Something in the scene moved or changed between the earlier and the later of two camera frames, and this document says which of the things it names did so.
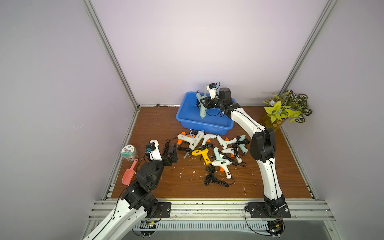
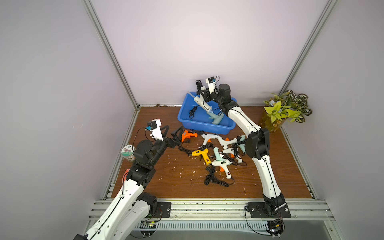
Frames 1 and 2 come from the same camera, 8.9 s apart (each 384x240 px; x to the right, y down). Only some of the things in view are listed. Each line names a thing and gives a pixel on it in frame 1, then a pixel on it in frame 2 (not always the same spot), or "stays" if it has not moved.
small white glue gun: (206, 138) stays
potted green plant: (285, 106) stays
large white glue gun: (193, 140) -> (200, 100)
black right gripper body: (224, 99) stays
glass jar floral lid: (129, 152) stays
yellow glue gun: (204, 152) stays
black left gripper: (168, 162) -> (170, 144)
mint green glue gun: (203, 109) -> (217, 118)
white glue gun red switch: (223, 164) stays
